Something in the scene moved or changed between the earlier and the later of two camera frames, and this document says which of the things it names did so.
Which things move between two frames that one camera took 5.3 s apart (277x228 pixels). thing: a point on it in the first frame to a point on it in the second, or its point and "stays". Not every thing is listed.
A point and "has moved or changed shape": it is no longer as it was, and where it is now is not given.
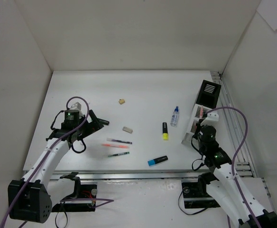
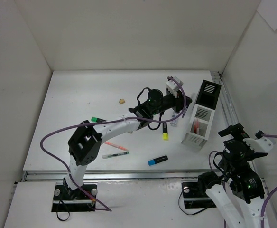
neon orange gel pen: x=118 y=146 has moved or changed shape
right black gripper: x=200 y=129 to x=251 y=155
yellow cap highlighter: x=164 y=131 stays
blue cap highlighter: x=155 y=161 stays
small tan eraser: x=121 y=101 stays
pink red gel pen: x=201 y=113 has moved or changed shape
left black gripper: x=91 y=123 to x=180 y=100
